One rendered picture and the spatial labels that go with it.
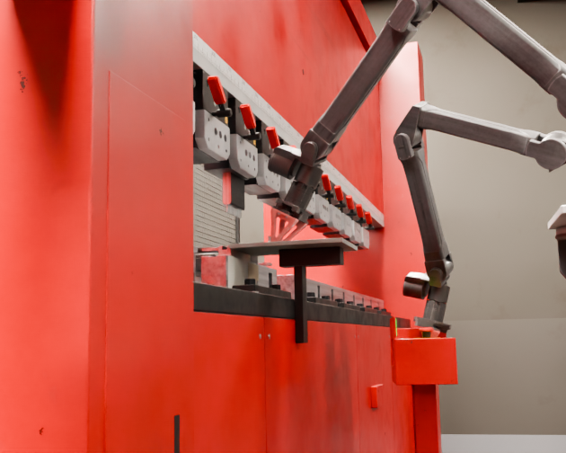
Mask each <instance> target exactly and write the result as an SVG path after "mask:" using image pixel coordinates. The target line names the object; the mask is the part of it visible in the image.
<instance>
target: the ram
mask: <svg viewBox="0 0 566 453"><path fill-rule="evenodd" d="M192 21H193V31H194V32H195V33H196V34H197V35H198V36H199V37H200V38H201V39H202V40H203V41H204V42H205V43H206V44H207V45H208V46H210V47H211V48H212V49H213V50H214V51H215V52H216V53H217V54H218V55H219V56H220V57H221V58H222V59H223V60H224V61H225V62H226V63H227V65H229V66H230V67H231V68H232V69H233V70H234V71H235V72H236V73H237V74H238V75H239V76H240V77H241V78H242V79H243V80H244V81H245V82H246V83H247V84H248V85H249V86H250V87H251V88H252V89H253V90H254V91H255V92H256V93H257V94H258V95H259V96H261V97H262V98H263V99H264V100H265V101H266V102H267V103H268V104H269V105H270V106H271V107H272V108H273V109H274V110H275V111H276V112H277V113H278V114H279V115H280V116H281V117H282V118H283V119H284V120H285V121H287V122H288V123H289V124H290V125H291V126H292V127H293V128H294V129H295V130H296V131H297V132H298V133H299V134H300V135H301V136H302V137H303V138H304V137H305V135H306V134H307V132H308V131H309V129H312V128H313V127H314V125H315V123H316V122H317V121H318V120H319V119H320V118H321V116H322V115H323V114H324V113H325V112H326V111H327V109H328V108H329V107H330V105H331V104H332V102H333V101H334V99H335V98H336V96H337V95H338V93H339V92H340V90H341V89H342V87H343V86H344V85H345V84H346V82H347V81H348V79H349V77H350V76H351V75H352V73H353V72H354V70H355V69H356V67H357V66H358V64H359V63H360V61H361V60H362V58H363V57H364V56H365V55H366V51H365V49H364V47H363V45H362V43H361V41H360V39H359V37H358V35H357V33H356V31H355V29H354V27H353V25H352V23H351V21H350V19H349V17H348V15H347V13H346V11H345V9H344V7H343V5H342V3H341V1H340V0H192ZM197 69H204V70H205V71H206V72H207V73H208V74H209V75H211V76H218V77H219V79H220V82H221V85H222V86H223V87H224V88H225V89H226V90H227V91H228V98H234V97H235V98H236V99H238V100H239V101H240V102H241V103H242V104H248V103H249V104H250V105H251V108H252V112H253V113H254V114H255V120H262V121H263V122H264V123H265V124H267V125H268V126H269V127H275V128H276V131H277V134H278V135H279V139H284V140H285V141H286V142H288V143H289V145H291V146H293V145H295V146H296V148H297V149H300V144H299V143H298V142H297V141H296V140H294V139H293V138H292V137H291V136H290V135H289V134H288V133H287V132H286V131H285V130H284V129H283V128H281V127H280V125H279V124H278V123H277V122H276V121H275V120H273V119H272V118H271V117H270V116H269V115H268V114H267V113H266V112H265V111H263V110H262V109H261V108H260V107H259V106H258V105H257V104H256V103H255V102H254V101H252V100H251V99H250V98H249V97H248V96H247V95H246V94H245V93H244V92H243V91H241V90H240V89H239V88H238V87H237V86H236V85H235V84H234V83H233V82H232V81H231V80H229V79H228V78H227V77H226V76H225V75H224V74H223V73H222V72H221V71H220V70H218V69H217V68H216V67H215V66H214V65H213V64H212V63H211V62H210V61H209V60H207V59H206V58H205V57H204V56H203V55H202V54H201V53H200V52H199V51H198V50H196V49H195V48H194V47H193V70H197ZM327 161H328V162H329V163H330V164H331V165H332V166H333V167H334V168H335V169H336V170H337V171H339V172H340V173H341V174H342V175H343V176H344V177H345V178H346V179H347V180H348V181H349V182H350V183H351V184H352V185H353V186H354V187H355V188H356V189H357V190H358V191H359V192H360V193H361V194H362V195H363V196H365V197H366V198H367V199H368V200H369V201H370V202H371V203H372V204H373V205H374V206H375V207H376V208H377V209H378V210H379V211H380V212H381V213H382V214H383V215H384V200H383V176H382V154H381V131H380V109H379V85H378V84H377V85H376V87H375V88H374V90H373V91H372V93H371V94H370V95H369V96H368V97H367V99H366V100H365V102H364V103H363V104H362V106H361V107H360V109H359V110H358V112H357V113H356V115H355V116H354V117H353V119H352V120H351V122H350V123H349V125H348V127H347V129H346V130H345V132H344V133H343V135H342V136H341V138H340V142H339V143H338V144H337V146H336V147H335V148H334V149H333V150H332V152H331V153H330V154H329V155H328V156H327ZM321 168H322V169H323V170H324V172H323V174H328V175H329V179H330V181H332V182H333V183H334V184H335V185H340V186H341V189H342V191H344V192H345V193H346V194H347V195H351V196H352V199H353V200H354V201H355V202H356V203H357V204H361V205H362V209H364V210H365V211H366V212H368V211H369V212H370V214H371V218H372V224H371V225H372V226H374V227H375V228H378V227H385V222H384V221H383V220H382V219H381V218H380V217H379V216H378V215H377V214H376V213H375V212H374V211H373V210H371V209H370V208H369V207H368V206H367V205H366V204H365V203H364V202H363V201H362V200H360V199H359V198H358V197H357V196H356V195H355V194H354V193H353V192H352V191H350V190H349V189H348V188H347V187H346V186H345V185H344V184H343V183H342V182H341V181H339V180H338V179H337V178H336V177H335V176H334V175H333V174H332V173H331V172H330V171H328V170H327V169H326V168H325V167H324V166H323V165H322V167H321Z"/></svg>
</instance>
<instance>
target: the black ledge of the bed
mask: <svg viewBox="0 0 566 453"><path fill-rule="evenodd" d="M193 296H194V310H195V311H206V312H217V313H228V314H238V315H259V316H269V317H280V318H291V319H295V300H294V299H293V298H283V297H277V296H272V295H267V294H261V293H257V292H251V291H246V290H240V289H231V288H226V287H221V286H216V285H210V284H205V283H200V282H195V281H193ZM391 317H392V316H389V315H380V314H375V313H369V312H365V311H359V310H354V309H348V308H344V307H338V306H329V305H324V304H318V303H313V302H308V301H307V320H313V321H324V322H334V323H345V324H366V325H377V326H388V327H390V318H391ZM395 319H396V327H399V328H411V320H410V319H405V318H400V317H395Z"/></svg>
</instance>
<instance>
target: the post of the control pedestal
mask: <svg viewBox="0 0 566 453"><path fill-rule="evenodd" d="M411 387H412V408H413V429H414V449H415V453H439V450H438V414H437V395H436V385H411Z"/></svg>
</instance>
